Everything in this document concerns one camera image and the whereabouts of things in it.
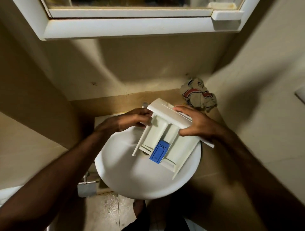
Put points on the person's left hand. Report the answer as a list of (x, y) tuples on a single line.
[(129, 120)]

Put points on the person's right hand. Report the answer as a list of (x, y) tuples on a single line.
[(202, 123)]

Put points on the chrome faucet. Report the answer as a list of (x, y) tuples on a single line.
[(145, 104)]

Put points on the beige striped rag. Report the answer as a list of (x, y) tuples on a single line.
[(197, 96)]

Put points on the white detergent drawer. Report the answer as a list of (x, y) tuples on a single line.
[(166, 114)]

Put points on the person's right forearm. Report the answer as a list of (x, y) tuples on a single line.
[(262, 176)]

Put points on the person's left forearm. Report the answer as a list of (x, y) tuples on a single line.
[(52, 180)]

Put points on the person's left foot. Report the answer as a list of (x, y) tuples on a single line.
[(138, 208)]

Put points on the person's black shorts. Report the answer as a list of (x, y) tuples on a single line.
[(143, 222)]

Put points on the white ceramic sink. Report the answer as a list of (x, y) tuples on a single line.
[(124, 176)]

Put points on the metal toilet paper holder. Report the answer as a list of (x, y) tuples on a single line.
[(87, 188)]

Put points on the white mirror cabinet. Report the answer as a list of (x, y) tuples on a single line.
[(131, 27)]

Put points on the white cabinet side shelf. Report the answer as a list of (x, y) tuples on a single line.
[(226, 15)]

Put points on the white toilet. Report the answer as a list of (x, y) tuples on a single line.
[(9, 194)]

